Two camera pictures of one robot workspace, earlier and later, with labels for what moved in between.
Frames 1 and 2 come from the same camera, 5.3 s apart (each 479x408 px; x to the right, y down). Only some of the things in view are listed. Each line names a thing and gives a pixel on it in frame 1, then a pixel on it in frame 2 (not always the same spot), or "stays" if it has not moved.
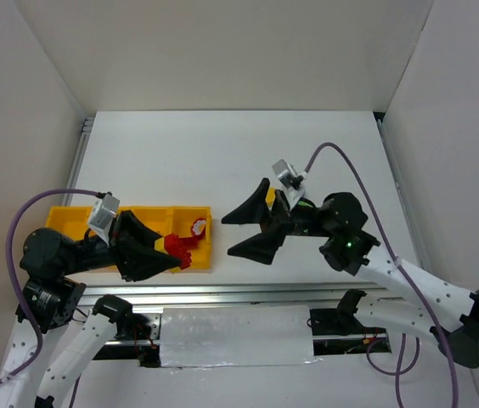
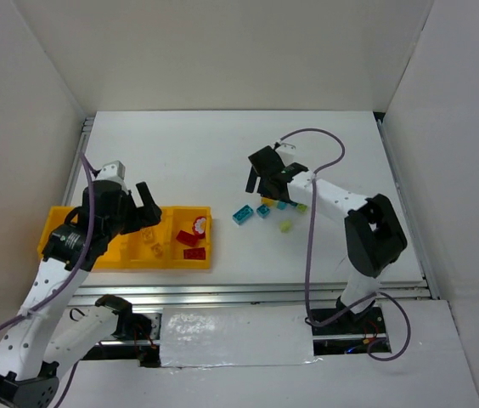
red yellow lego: (171, 245) to (194, 254)
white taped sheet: (214, 337) stays
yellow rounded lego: (270, 197) stays
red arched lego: (198, 228) stays
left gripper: (116, 245) to (136, 211)
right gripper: (281, 218) to (266, 178)
